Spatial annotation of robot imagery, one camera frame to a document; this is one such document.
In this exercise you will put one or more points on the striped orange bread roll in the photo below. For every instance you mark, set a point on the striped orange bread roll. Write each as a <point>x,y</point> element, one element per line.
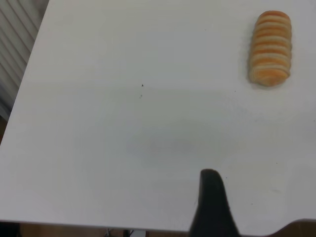
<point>270,49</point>

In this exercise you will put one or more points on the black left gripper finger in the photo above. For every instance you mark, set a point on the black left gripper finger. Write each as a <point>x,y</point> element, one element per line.
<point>212,207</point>

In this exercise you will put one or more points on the white ribbed background panel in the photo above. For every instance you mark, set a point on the white ribbed background panel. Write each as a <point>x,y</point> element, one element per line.
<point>12,44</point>

